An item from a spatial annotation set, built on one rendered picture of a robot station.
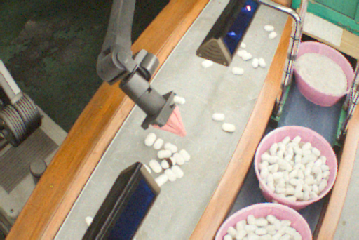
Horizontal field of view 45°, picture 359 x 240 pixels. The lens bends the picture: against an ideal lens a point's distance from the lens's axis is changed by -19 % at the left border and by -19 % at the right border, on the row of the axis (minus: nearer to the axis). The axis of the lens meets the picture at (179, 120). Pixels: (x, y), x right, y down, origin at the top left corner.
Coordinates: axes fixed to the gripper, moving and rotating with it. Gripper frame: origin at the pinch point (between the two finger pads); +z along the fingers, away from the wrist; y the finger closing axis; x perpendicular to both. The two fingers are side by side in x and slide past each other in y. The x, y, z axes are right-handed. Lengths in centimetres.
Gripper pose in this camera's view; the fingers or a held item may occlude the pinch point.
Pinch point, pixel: (182, 133)
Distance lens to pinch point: 128.2
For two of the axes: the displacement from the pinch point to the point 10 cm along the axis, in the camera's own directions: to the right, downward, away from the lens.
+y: 3.8, -6.9, 6.1
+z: 6.6, 6.6, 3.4
